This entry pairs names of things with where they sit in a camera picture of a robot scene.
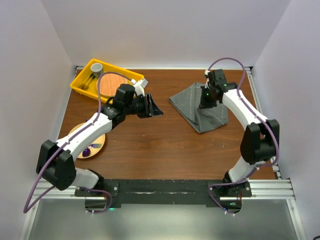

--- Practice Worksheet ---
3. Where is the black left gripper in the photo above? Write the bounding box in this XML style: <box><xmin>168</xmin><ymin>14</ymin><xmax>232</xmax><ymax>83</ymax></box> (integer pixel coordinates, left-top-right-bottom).
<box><xmin>124</xmin><ymin>92</ymin><xmax>163</xmax><ymax>119</ymax></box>

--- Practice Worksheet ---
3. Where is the grey cloth napkin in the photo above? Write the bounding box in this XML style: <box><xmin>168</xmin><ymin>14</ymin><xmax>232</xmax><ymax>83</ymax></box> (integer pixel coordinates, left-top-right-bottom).
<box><xmin>169</xmin><ymin>82</ymin><xmax>228</xmax><ymax>134</ymax></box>

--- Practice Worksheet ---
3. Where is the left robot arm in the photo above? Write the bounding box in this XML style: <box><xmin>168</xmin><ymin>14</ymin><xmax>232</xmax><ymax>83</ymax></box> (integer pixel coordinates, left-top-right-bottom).
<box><xmin>36</xmin><ymin>84</ymin><xmax>164</xmax><ymax>196</ymax></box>

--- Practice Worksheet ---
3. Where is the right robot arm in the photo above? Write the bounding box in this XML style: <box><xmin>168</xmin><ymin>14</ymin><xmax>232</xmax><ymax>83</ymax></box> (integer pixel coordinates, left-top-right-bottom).
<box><xmin>199</xmin><ymin>69</ymin><xmax>280</xmax><ymax>197</ymax></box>

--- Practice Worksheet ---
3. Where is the woven wicker plate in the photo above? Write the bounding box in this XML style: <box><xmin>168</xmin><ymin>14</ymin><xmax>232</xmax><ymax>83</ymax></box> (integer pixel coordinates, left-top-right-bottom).
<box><xmin>99</xmin><ymin>73</ymin><xmax>128</xmax><ymax>97</ymax></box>

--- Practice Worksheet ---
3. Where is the pale yellow round plate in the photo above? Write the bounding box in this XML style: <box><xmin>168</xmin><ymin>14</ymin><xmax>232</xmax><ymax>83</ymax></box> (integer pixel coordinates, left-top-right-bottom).
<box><xmin>76</xmin><ymin>134</ymin><xmax>107</xmax><ymax>160</ymax></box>

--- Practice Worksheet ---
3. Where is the iridescent fork on plate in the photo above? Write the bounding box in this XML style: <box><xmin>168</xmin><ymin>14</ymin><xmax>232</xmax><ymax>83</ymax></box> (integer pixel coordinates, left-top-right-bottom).
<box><xmin>90</xmin><ymin>143</ymin><xmax>102</xmax><ymax>149</ymax></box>

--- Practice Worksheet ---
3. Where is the white ceramic cup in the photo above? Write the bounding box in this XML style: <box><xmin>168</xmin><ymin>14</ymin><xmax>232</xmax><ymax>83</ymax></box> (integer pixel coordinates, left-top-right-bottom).
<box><xmin>90</xmin><ymin>63</ymin><xmax>104</xmax><ymax>79</ymax></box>

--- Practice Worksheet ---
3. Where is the dark cutlery in tray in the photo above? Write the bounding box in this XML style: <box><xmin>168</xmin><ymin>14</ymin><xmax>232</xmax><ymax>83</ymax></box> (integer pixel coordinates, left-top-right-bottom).
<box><xmin>79</xmin><ymin>73</ymin><xmax>96</xmax><ymax>90</ymax></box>

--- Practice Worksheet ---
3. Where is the yellow plastic tray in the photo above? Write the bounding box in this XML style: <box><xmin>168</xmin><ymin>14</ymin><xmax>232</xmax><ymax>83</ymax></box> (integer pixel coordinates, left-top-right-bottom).
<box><xmin>70</xmin><ymin>58</ymin><xmax>145</xmax><ymax>103</ymax></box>

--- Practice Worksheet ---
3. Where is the purple iridescent spoon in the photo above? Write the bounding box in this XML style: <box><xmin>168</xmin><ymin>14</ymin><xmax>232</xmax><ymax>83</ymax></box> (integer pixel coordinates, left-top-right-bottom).
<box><xmin>82</xmin><ymin>147</ymin><xmax>91</xmax><ymax>158</ymax></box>

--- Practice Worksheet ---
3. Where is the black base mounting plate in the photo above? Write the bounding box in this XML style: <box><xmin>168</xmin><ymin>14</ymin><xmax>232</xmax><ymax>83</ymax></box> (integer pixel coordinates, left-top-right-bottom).
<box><xmin>74</xmin><ymin>179</ymin><xmax>252</xmax><ymax>213</ymax></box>

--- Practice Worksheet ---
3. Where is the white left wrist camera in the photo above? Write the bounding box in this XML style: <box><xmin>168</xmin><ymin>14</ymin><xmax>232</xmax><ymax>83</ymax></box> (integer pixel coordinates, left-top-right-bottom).
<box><xmin>130</xmin><ymin>78</ymin><xmax>148</xmax><ymax>97</ymax></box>

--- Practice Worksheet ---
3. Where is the aluminium frame rail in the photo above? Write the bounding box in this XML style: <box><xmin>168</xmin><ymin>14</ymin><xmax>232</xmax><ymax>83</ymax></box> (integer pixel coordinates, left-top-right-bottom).
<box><xmin>18</xmin><ymin>65</ymin><xmax>308</xmax><ymax>240</ymax></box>

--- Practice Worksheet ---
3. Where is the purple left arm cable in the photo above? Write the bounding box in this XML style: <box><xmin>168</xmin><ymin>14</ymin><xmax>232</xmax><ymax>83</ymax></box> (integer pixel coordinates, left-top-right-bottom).
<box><xmin>23</xmin><ymin>71</ymin><xmax>133</xmax><ymax>215</ymax></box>

